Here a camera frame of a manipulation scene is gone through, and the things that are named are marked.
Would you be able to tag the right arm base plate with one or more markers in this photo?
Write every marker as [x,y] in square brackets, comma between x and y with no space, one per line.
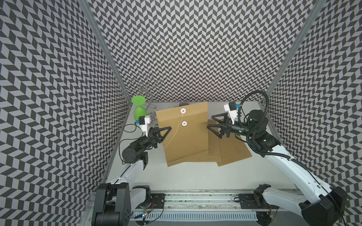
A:
[253,201]

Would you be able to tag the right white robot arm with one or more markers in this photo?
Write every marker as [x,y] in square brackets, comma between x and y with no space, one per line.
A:
[320,204]

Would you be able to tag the green plastic goblet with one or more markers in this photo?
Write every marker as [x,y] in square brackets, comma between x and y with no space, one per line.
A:
[139,110]

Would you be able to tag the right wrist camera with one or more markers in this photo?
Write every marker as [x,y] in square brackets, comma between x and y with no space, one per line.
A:
[232,109]

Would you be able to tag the metal wire cup rack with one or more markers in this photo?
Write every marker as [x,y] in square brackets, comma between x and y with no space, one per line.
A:
[145,87]

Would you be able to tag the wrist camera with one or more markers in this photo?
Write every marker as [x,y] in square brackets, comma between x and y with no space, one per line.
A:
[143,122]
[232,109]

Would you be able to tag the aluminium front rail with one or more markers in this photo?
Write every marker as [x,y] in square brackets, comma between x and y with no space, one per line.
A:
[212,201]

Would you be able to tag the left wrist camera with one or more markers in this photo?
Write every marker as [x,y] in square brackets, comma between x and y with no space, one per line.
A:
[143,122]

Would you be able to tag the pale pink ceramic mug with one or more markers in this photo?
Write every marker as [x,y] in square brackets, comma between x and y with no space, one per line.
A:
[183,104]

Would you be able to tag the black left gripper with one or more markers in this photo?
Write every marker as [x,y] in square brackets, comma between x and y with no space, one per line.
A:
[159,136]

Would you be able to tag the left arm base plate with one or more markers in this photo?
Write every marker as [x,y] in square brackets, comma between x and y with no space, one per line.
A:
[154,200]

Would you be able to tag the brown file bag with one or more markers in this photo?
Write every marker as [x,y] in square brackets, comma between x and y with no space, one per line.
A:
[214,153]
[188,139]
[232,150]

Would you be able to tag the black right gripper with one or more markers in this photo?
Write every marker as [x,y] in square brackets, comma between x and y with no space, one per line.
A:
[226,124]

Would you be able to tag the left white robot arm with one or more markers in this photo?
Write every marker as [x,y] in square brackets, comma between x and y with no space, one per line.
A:
[119,200]

